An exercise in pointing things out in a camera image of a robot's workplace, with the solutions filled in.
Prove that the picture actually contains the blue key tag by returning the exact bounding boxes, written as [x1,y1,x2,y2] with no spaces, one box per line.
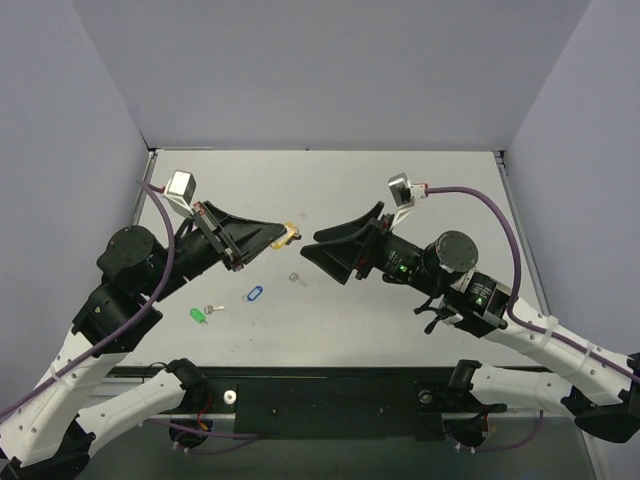
[243,285,264,302]

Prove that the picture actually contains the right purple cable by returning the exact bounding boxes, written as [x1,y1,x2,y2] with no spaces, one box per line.
[427,185,640,386]

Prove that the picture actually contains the green key tag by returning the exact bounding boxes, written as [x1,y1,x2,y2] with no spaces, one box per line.
[189,308,207,324]

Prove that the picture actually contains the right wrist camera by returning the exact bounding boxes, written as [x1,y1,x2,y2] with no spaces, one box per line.
[387,173,428,230]

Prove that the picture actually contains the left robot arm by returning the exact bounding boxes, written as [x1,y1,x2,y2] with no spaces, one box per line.
[1,201,288,479]

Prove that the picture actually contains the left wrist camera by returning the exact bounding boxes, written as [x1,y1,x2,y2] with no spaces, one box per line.
[163,170,197,217]

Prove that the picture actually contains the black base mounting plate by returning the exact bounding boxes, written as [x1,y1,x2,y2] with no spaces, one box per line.
[99,365,551,444]

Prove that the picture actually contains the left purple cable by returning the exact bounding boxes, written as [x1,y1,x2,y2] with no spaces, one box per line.
[0,179,177,416]

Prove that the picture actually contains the purple cable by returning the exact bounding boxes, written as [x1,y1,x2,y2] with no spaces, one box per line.
[427,185,640,386]
[0,179,177,416]

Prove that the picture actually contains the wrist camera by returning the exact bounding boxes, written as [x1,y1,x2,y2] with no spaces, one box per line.
[387,173,428,230]
[163,170,197,217]

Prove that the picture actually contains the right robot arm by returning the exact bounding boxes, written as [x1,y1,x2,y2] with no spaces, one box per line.
[301,201,639,443]

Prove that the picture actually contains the yellow key tag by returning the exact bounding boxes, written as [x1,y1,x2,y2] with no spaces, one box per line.
[270,222,299,250]

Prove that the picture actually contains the loose silver key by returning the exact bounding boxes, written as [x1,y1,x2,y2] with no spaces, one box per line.
[289,272,307,287]

